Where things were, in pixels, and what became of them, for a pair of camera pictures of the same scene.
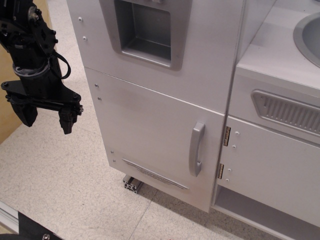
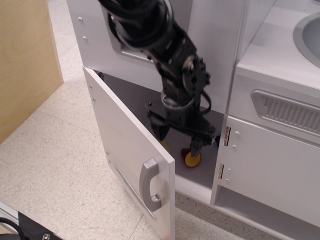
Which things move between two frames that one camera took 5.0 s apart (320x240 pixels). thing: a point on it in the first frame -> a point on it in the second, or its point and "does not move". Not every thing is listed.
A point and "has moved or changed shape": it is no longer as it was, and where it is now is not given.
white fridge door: (168, 142) has moved or changed shape
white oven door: (274, 169) does not move
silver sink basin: (306, 36) does not move
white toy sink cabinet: (269, 171) does not move
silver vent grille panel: (301, 115) does not move
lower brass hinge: (221, 171) does not move
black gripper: (45, 91) -> (189, 120)
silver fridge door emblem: (157, 175) -> (140, 200)
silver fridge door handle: (195, 165) -> (150, 169)
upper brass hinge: (227, 136) does not move
